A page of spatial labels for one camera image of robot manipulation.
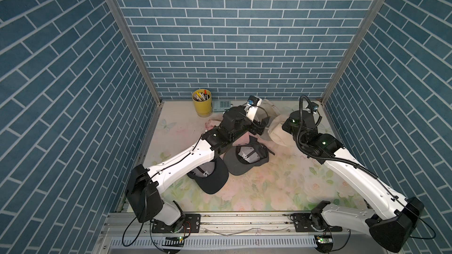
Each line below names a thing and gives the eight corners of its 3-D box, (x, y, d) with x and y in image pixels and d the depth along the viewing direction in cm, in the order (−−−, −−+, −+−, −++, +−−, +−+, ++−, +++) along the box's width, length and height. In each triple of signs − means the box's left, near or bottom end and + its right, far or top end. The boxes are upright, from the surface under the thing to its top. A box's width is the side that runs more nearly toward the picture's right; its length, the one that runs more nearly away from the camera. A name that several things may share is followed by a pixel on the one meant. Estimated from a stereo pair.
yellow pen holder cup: (194, 117, 114) (190, 101, 103) (197, 105, 121) (193, 88, 110) (212, 117, 114) (209, 101, 103) (213, 105, 121) (211, 89, 110)
